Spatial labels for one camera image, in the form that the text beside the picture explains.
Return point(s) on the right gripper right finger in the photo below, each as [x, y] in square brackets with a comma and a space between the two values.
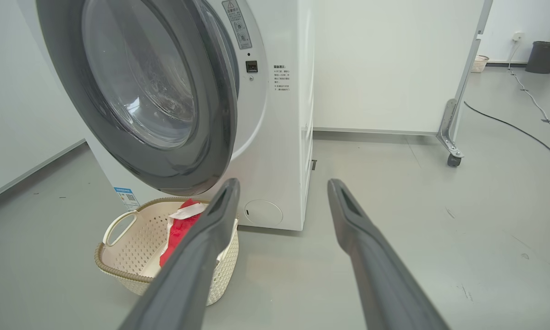
[380, 275]

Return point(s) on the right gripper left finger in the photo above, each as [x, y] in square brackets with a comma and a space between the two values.
[197, 275]

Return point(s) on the red and white garment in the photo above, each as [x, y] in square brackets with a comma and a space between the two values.
[180, 231]

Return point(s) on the dark round washer door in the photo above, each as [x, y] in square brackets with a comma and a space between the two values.
[210, 137]

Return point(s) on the cream perforated laundry basket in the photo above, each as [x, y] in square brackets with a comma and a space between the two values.
[128, 256]

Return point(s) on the white front-load washing machine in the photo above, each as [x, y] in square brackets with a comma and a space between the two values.
[279, 151]

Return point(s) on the black door lock socket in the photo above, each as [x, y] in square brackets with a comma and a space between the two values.
[251, 66]

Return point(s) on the small woven basket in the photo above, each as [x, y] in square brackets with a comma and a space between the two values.
[479, 64]

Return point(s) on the round drain filter cover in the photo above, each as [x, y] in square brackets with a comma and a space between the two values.
[263, 212]

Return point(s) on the blue energy label sticker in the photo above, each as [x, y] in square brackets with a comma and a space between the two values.
[127, 198]

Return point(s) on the grey metal leg with caster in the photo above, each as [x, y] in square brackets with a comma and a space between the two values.
[449, 137]

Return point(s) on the white partition panel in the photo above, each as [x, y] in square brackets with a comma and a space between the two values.
[385, 64]

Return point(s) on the printed text notice label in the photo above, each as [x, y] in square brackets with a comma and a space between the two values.
[281, 78]

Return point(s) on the grey warning sticker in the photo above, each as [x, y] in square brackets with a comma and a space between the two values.
[238, 23]

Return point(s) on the dark grey trash bin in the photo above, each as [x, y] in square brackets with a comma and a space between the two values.
[544, 57]

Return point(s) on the white wall outlet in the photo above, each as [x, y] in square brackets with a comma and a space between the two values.
[518, 36]

